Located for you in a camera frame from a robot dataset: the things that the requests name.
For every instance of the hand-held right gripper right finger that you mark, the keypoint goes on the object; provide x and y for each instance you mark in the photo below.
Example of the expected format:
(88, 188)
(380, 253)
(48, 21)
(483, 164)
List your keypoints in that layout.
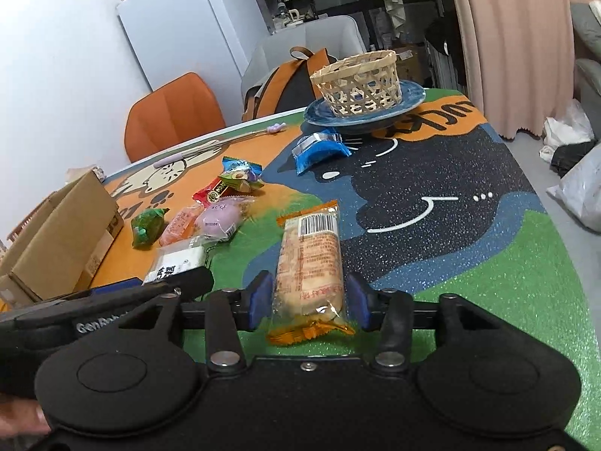
(359, 303)

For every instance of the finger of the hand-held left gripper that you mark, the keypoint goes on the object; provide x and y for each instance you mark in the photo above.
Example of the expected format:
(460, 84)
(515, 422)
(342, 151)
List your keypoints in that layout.
(188, 282)

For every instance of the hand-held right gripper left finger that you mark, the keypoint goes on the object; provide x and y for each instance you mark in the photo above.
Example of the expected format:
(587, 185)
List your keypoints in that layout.
(260, 300)

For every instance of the black and white snack packet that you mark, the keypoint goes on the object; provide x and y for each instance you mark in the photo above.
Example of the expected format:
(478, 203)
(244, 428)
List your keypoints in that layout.
(178, 258)

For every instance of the orange cracker packet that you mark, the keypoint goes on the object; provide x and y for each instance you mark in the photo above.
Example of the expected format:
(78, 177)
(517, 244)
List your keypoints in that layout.
(307, 253)

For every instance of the dark green snack packet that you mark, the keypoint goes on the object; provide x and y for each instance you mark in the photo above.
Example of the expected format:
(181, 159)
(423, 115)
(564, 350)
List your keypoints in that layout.
(148, 226)

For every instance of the cardboard box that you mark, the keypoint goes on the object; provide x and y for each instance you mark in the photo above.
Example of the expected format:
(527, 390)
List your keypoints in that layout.
(61, 235)

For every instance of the blue snack packet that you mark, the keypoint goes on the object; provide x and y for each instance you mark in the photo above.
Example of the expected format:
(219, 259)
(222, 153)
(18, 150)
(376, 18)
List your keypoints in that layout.
(319, 150)

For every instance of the person's left hand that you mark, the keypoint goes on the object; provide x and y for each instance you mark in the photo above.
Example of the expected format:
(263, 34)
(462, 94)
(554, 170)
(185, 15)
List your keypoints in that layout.
(21, 416)

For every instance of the pink snack packet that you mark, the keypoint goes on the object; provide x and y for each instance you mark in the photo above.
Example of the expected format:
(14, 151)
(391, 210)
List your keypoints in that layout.
(181, 225)

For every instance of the lilac round snack packet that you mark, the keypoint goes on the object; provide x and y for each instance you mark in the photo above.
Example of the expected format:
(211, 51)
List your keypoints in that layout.
(220, 218)

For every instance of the red snack packet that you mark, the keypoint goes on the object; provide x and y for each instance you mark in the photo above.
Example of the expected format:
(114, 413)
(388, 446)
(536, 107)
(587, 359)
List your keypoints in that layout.
(211, 191)

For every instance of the multicoloured snack packet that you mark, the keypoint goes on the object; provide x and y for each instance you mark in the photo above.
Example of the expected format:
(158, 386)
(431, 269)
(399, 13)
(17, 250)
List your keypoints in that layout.
(242, 174)

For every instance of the lilac pen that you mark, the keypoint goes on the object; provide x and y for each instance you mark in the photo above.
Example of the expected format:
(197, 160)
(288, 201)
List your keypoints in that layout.
(166, 160)

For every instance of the floral tissue pack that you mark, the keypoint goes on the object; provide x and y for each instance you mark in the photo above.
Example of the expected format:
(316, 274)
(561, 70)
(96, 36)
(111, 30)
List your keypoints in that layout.
(94, 172)

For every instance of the orange chair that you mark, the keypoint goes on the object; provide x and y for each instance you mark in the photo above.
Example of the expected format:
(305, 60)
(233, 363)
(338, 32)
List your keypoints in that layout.
(173, 112)

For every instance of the blue ceramic plate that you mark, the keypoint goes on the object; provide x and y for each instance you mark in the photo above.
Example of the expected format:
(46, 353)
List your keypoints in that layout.
(409, 98)

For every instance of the orange and black backpack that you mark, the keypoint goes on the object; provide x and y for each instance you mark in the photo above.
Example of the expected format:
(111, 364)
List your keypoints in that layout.
(281, 84)

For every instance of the woven bamboo basket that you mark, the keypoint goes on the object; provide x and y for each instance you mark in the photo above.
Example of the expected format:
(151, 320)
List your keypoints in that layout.
(357, 84)

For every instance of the brown storage carton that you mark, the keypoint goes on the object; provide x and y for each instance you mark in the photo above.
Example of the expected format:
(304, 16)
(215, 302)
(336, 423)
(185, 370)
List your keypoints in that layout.
(408, 63)

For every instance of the large white plastic bag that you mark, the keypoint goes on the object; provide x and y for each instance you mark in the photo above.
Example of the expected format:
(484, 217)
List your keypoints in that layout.
(582, 192)

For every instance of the white refrigerator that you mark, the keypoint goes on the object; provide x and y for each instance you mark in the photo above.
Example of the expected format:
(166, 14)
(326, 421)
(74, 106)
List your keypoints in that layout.
(188, 23)

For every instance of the black bag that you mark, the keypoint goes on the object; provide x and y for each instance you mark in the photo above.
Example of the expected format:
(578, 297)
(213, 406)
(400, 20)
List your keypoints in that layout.
(575, 157)

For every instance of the black garment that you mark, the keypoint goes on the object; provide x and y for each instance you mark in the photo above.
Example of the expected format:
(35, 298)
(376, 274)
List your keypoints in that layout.
(443, 51)

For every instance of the small white plastic bag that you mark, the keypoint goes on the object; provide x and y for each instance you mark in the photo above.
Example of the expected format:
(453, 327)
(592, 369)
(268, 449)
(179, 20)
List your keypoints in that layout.
(566, 127)

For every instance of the grey chair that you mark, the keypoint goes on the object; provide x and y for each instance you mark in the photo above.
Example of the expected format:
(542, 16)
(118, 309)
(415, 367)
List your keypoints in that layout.
(328, 33)

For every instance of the white kettle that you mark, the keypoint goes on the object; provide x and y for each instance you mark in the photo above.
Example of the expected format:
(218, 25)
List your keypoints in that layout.
(292, 16)

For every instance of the pink curtain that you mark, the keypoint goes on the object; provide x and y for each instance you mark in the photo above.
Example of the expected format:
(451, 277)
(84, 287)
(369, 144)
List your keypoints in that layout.
(507, 47)

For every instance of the grey sofa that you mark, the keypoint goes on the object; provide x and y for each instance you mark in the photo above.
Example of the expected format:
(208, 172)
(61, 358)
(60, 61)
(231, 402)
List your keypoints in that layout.
(587, 51)

